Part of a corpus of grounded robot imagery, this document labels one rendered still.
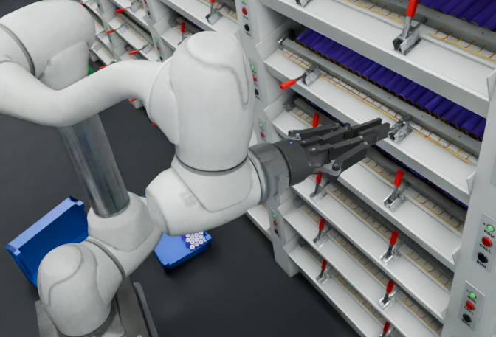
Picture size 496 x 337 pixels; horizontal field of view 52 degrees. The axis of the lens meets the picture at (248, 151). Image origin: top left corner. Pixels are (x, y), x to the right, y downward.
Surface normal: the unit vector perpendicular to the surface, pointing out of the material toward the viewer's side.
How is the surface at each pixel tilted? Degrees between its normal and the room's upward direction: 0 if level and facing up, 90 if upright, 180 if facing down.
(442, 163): 19
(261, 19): 90
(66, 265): 3
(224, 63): 56
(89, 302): 91
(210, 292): 0
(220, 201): 86
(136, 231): 84
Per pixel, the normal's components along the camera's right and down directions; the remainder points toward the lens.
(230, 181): 0.59, 0.48
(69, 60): 0.82, 0.33
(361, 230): -0.40, -0.57
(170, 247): 0.08, -0.52
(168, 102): -0.69, 0.29
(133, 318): -0.07, -0.77
